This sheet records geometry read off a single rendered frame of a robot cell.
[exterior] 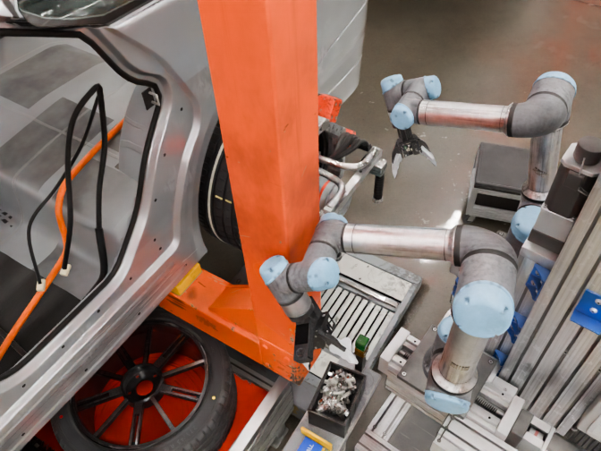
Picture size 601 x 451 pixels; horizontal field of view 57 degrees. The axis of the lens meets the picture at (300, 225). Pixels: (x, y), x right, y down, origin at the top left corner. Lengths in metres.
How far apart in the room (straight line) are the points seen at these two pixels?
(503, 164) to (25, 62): 2.39
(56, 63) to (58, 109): 0.35
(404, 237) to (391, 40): 3.52
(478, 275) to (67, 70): 2.05
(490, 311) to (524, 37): 3.95
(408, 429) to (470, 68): 2.90
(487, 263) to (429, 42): 3.65
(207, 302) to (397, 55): 2.97
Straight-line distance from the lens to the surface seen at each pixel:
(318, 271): 1.28
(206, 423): 2.07
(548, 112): 1.68
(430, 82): 1.85
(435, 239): 1.30
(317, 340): 1.46
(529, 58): 4.72
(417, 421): 2.38
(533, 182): 1.96
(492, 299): 1.17
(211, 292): 2.12
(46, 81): 2.69
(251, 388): 2.36
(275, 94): 1.09
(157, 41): 1.61
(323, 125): 2.06
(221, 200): 2.01
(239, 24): 1.05
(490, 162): 3.17
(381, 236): 1.33
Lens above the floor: 2.39
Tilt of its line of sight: 49 degrees down
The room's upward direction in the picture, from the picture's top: 3 degrees counter-clockwise
